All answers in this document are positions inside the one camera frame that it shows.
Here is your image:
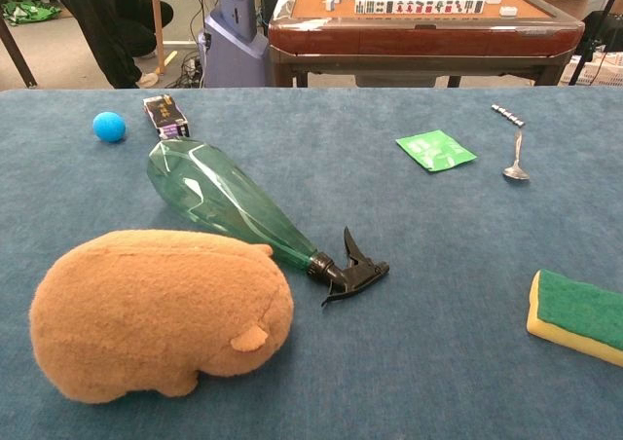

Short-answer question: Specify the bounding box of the blue table cloth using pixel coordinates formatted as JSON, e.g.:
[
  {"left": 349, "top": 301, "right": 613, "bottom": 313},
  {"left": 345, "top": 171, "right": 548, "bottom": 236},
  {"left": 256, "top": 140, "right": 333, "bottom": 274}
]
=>
[{"left": 0, "top": 88, "right": 623, "bottom": 440}]

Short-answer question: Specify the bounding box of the black snack packet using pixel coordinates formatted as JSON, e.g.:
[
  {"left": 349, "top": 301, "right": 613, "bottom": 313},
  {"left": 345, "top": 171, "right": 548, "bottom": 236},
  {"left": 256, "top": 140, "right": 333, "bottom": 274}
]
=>
[{"left": 142, "top": 93, "right": 191, "bottom": 140}]

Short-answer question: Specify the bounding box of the brown mahjong table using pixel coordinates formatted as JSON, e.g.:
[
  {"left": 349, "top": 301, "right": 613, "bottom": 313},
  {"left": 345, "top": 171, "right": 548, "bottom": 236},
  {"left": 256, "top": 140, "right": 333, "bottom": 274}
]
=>
[{"left": 267, "top": 0, "right": 586, "bottom": 89}]

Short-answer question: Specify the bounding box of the clear green plastic bottle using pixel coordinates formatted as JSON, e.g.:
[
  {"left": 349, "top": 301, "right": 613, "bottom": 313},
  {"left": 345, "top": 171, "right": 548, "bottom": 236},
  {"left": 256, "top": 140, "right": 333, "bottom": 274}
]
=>
[{"left": 146, "top": 136, "right": 390, "bottom": 308}]

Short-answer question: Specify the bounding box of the green yellow sponge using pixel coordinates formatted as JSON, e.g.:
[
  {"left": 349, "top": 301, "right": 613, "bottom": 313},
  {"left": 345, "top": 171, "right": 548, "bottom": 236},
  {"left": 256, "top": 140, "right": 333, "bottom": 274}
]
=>
[{"left": 526, "top": 269, "right": 623, "bottom": 368}]

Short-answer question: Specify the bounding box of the silver metal spoon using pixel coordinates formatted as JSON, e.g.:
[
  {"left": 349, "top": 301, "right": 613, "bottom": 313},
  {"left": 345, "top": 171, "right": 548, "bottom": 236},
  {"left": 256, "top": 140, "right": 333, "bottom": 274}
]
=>
[{"left": 502, "top": 128, "right": 531, "bottom": 182}]

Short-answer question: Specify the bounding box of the person in black clothes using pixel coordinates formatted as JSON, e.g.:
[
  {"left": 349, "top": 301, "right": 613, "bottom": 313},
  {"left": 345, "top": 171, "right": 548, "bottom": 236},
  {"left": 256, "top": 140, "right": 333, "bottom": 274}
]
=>
[{"left": 38, "top": 0, "right": 175, "bottom": 90}]

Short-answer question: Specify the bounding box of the green bag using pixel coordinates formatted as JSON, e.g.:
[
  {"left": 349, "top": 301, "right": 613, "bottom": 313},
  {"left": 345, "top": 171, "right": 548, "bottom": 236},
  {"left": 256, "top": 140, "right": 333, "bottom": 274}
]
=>
[{"left": 2, "top": 0, "right": 62, "bottom": 25}]

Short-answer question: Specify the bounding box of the white plastic basket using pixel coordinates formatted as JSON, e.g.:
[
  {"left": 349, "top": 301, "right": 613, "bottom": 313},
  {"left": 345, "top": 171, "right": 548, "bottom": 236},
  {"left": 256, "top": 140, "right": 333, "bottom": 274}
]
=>
[{"left": 559, "top": 53, "right": 623, "bottom": 87}]

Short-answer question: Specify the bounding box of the row of face-up mahjong tiles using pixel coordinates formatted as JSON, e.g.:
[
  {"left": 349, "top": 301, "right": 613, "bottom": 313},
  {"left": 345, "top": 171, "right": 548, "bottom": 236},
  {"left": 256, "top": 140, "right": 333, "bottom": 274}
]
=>
[{"left": 353, "top": 0, "right": 487, "bottom": 16}]

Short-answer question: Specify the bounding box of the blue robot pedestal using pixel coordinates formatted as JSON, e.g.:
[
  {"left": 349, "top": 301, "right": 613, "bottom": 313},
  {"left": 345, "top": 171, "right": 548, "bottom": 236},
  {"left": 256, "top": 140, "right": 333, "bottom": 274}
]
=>
[{"left": 197, "top": 0, "right": 272, "bottom": 90}]

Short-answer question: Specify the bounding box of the brown capybara plush toy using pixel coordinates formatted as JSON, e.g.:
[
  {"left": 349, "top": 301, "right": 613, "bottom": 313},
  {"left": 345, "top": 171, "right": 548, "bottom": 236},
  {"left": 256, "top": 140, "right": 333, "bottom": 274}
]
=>
[{"left": 28, "top": 229, "right": 296, "bottom": 405}]

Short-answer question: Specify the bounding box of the small beaded stick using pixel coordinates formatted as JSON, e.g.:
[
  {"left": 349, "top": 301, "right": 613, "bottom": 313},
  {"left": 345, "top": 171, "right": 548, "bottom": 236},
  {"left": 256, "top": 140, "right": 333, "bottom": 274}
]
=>
[{"left": 490, "top": 102, "right": 527, "bottom": 128}]

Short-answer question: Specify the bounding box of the black tripod stand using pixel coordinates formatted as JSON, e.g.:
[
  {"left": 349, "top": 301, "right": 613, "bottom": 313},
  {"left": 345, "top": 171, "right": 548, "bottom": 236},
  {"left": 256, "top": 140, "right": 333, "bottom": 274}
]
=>
[{"left": 568, "top": 0, "right": 623, "bottom": 87}]

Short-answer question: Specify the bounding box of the dark metal pole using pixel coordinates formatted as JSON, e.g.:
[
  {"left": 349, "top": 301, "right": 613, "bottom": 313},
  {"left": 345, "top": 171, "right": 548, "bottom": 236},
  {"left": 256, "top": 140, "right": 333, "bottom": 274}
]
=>
[{"left": 0, "top": 16, "right": 39, "bottom": 90}]

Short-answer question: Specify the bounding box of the green foil sachet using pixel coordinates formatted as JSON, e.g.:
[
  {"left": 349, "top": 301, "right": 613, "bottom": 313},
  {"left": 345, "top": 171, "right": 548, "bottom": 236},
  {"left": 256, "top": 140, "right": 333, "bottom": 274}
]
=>
[{"left": 394, "top": 128, "right": 478, "bottom": 173}]

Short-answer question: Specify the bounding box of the wooden stick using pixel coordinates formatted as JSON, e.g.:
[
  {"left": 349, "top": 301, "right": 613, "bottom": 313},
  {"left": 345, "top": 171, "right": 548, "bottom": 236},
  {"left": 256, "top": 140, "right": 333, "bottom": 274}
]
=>
[{"left": 149, "top": 0, "right": 165, "bottom": 76}]

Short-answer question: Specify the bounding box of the blue foam ball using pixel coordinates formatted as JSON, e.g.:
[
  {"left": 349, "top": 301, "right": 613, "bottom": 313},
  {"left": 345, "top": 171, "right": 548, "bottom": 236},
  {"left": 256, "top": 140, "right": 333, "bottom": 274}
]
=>
[{"left": 92, "top": 111, "right": 128, "bottom": 143}]

